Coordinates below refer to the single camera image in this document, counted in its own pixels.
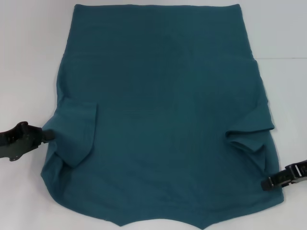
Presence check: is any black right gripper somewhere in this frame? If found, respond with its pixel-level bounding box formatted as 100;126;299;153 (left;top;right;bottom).
260;159;307;192

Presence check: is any teal blue shirt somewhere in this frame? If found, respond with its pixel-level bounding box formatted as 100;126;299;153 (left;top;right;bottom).
39;3;287;230

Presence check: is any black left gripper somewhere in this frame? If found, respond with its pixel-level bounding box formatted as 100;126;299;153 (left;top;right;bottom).
0;121;58;163

